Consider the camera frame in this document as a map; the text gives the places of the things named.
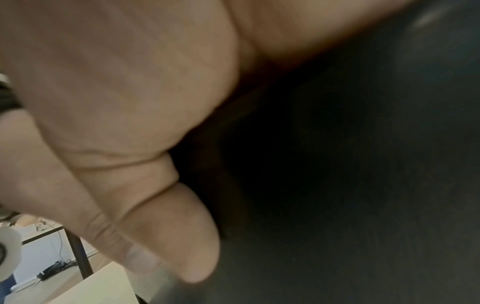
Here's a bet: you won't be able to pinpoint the person's right hand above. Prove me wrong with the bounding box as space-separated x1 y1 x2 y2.
0 0 425 283

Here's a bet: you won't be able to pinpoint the black-legged table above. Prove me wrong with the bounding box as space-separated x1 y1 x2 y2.
20 222 95 279

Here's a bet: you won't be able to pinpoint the black power strip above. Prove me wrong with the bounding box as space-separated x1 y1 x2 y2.
36 258 78 280

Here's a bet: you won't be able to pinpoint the white tape roll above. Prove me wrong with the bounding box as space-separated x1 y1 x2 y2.
0 227 23 278

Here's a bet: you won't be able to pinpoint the white board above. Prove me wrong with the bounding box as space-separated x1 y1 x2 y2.
43 261 140 304

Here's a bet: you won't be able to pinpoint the blue object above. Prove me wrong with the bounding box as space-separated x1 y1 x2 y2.
0 274 17 304

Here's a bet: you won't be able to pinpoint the black fabric item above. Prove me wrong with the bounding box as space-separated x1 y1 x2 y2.
135 0 480 304

